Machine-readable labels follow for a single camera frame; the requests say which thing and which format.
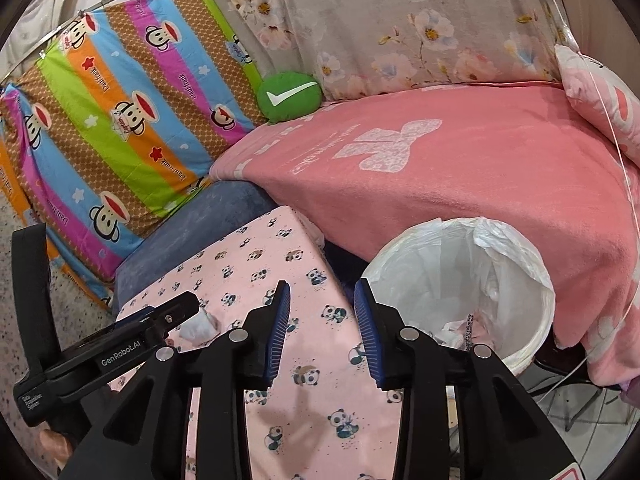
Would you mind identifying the pink tissue paper scrap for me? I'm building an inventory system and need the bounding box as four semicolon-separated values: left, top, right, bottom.
178;308;220;347

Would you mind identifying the thin white cable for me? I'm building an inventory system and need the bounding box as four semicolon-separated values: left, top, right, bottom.
527;0;640;401

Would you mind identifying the green checkmark plush cushion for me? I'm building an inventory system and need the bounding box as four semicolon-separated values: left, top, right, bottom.
256;72;322;124

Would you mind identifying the black metal stand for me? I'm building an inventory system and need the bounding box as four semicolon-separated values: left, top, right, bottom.
528;336;622;432

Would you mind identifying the black patterned trash piece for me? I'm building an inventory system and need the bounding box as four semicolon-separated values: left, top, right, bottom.
463;313;474;352

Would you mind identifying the left hand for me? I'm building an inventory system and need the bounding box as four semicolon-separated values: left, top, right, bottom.
39;429;74;469

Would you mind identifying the white lined trash bin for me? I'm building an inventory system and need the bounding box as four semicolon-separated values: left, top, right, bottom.
363;217;555;375

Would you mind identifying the pink panda print sheet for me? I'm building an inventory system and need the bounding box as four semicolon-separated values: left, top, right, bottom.
119;207;402;479

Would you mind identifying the blue velvet cushion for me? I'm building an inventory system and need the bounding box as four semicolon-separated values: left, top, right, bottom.
112;181;277;314

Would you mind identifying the grey floral bedding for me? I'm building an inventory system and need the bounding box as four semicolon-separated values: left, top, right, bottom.
215;0;574;101

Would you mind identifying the colourful striped monkey pillow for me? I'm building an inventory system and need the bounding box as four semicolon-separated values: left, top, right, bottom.
1;0;264;282

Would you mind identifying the pink white pillow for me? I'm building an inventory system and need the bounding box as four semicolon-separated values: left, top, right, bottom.
554;44;640;166

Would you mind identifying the pink blanket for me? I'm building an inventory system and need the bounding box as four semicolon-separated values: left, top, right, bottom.
210;84;639;386

